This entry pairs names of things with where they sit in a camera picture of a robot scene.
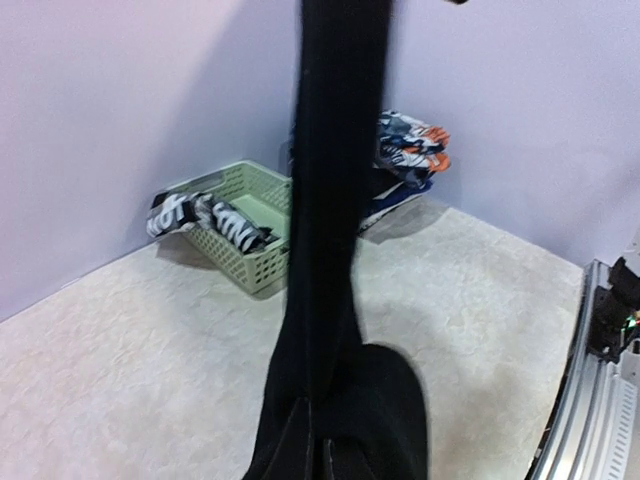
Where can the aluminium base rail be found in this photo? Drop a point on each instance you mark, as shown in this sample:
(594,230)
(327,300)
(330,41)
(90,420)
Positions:
(593,429)

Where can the orange blue patterned folded garment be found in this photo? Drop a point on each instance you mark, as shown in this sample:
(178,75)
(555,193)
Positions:
(410,149)

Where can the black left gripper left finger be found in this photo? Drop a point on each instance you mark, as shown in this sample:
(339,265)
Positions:
(293,458)

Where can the dark folded clothes stack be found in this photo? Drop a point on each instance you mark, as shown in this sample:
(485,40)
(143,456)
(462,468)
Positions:
(388,192)

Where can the black t-shirt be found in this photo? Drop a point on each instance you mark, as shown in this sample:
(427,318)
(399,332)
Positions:
(369,392)

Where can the pale green plastic laundry basket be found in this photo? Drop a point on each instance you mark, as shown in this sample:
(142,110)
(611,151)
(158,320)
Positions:
(262,195)

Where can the black white patterned garment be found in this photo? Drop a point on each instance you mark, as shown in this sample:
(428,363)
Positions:
(178,212)

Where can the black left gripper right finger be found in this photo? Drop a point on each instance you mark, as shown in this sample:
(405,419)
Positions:
(343,459)

